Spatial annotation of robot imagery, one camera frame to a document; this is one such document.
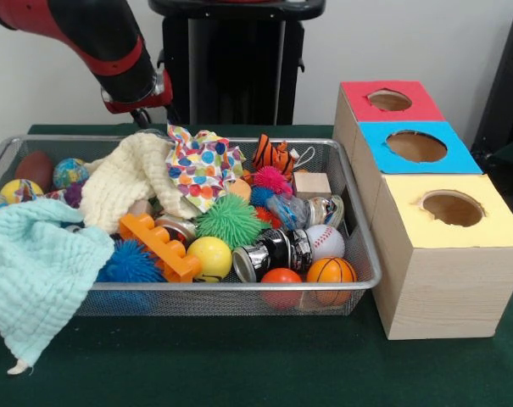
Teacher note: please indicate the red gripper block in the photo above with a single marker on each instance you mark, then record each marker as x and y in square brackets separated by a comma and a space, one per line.
[141, 105]

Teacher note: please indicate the red orange ball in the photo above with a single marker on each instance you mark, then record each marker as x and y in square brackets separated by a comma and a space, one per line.
[281, 275]

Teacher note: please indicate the cream waffle cloth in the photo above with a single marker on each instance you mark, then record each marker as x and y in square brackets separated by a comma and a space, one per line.
[120, 182]

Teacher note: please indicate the polka dot paper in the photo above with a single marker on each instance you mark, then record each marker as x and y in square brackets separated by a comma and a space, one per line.
[201, 169]

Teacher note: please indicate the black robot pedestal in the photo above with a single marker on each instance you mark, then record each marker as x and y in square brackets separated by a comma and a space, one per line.
[239, 63]

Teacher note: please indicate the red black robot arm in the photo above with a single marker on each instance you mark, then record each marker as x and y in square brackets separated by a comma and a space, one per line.
[103, 42]

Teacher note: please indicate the dark green table cloth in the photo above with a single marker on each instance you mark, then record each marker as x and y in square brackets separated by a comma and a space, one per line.
[239, 364]

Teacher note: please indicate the clear mesh bin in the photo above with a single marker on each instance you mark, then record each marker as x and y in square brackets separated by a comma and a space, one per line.
[222, 301]

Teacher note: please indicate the mint green cloth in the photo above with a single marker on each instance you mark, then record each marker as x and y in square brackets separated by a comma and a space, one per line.
[35, 271]

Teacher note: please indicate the orange basketball toy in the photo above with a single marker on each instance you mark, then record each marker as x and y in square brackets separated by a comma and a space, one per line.
[330, 269]

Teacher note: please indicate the white baseball toy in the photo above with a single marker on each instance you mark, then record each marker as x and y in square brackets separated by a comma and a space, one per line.
[326, 239]

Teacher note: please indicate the black floor stand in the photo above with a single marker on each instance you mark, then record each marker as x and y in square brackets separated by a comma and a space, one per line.
[506, 85]

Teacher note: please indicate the yellow smiley ball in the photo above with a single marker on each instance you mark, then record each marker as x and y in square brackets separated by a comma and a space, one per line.
[211, 254]

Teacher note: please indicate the side table green cloth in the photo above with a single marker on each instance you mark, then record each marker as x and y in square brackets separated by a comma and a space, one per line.
[512, 152]

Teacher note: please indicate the green spiky ball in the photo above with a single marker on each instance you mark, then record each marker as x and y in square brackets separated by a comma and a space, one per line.
[228, 220]

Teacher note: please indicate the blue spiky ball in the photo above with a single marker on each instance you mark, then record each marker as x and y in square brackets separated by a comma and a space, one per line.
[131, 265]

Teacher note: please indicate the orange toy brick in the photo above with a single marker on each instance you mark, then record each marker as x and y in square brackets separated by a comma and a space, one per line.
[163, 246]

